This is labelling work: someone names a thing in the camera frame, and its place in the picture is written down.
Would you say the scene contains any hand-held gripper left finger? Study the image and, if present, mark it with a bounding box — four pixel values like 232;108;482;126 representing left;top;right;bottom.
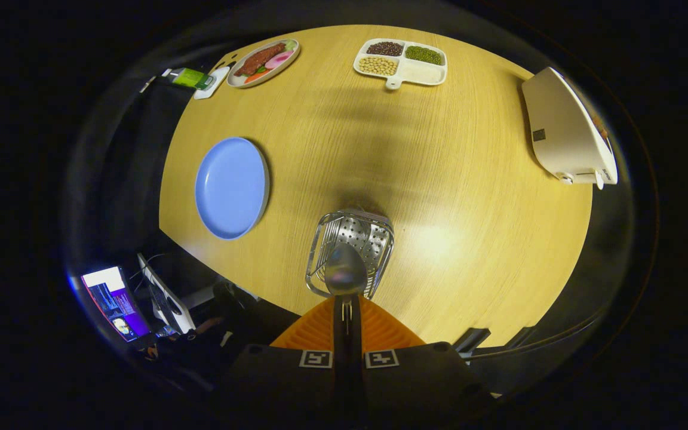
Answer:
225;296;345;430

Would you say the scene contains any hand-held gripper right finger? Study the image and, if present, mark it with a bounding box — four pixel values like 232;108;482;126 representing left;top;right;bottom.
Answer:
350;296;494;430

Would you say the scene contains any white toaster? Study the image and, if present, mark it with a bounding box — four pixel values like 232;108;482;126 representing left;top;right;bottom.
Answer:
521;67;618;191

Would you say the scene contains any blue round plate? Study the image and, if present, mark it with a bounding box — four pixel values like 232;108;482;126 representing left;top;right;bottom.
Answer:
194;137;271;241

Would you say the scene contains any white monitor stand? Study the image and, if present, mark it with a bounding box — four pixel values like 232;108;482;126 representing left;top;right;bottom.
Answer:
137;253;196;335

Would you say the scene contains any green drink bottle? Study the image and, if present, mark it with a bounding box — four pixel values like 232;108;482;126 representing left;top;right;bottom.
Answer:
165;67;216;91

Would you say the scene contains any lit computer monitor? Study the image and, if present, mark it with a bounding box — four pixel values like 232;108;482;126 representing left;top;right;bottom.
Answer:
81;266;152;343

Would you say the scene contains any white square coaster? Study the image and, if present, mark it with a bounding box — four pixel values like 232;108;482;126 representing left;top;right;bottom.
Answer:
193;66;231;100

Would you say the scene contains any metal spoon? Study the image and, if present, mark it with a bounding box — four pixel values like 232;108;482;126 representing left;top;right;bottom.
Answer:
324;242;370;335

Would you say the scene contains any metal wire cutlery basket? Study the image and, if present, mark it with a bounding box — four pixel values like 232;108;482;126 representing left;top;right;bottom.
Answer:
306;208;395;300

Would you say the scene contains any oval plate with food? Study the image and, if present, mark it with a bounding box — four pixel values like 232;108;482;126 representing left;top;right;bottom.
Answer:
226;38;300;89

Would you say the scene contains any white divided bean tray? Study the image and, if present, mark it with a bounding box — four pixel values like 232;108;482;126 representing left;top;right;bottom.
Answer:
353;38;448;91

